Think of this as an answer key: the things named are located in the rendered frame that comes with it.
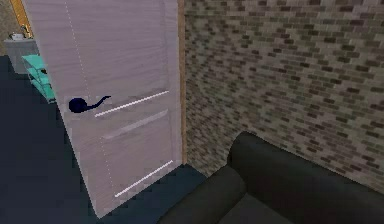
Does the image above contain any dark blue door handle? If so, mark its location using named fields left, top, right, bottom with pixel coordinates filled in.
left=68, top=95, right=112, bottom=114

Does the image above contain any grey cabinet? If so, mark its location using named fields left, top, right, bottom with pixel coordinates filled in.
left=3, top=38, right=40, bottom=75

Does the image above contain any pale wooden room door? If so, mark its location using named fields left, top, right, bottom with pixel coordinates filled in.
left=21, top=0, right=184, bottom=219

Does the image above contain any dark grey sofa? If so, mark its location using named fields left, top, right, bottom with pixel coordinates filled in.
left=156, top=130, right=384, bottom=224

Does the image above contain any turquoise shelf unit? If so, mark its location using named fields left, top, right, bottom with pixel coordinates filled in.
left=21, top=54, right=56, bottom=102

